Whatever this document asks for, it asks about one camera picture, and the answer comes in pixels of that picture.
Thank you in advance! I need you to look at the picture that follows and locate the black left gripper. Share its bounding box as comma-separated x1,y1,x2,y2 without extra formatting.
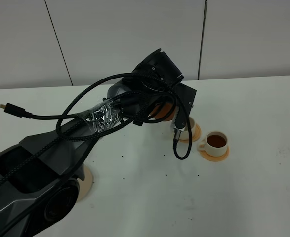
131,49,196,114

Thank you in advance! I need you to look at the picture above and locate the brown clay teapot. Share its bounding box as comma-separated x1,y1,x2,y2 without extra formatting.
150,102,176,121

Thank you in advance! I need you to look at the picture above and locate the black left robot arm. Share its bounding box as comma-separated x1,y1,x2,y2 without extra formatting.
0,49,196,237

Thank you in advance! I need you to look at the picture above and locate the beige round teapot coaster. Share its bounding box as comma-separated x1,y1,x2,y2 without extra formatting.
76,165,94,203

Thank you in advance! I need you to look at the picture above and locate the clear tape wrap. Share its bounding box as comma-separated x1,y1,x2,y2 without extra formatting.
76,100,122,133

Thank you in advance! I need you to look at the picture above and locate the white teacup far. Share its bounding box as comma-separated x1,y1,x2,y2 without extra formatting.
169,116,197,141

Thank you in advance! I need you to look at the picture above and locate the white teacup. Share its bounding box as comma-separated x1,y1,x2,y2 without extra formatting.
169,116,197,141
197,131,228,158

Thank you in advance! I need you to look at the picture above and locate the orange saucer far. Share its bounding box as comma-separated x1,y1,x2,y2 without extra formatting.
179,124,202,143

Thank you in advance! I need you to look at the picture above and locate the orange saucer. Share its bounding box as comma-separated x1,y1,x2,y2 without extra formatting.
179,124,202,143
199,147,230,162

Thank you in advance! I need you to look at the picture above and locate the white teacup near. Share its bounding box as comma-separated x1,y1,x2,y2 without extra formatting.
197,131,228,158

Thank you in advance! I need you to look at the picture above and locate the orange saucer near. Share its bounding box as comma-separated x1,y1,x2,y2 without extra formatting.
199,147,230,162

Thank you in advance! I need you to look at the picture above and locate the loose black usb cable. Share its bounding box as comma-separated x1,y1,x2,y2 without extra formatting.
0,92,165,122

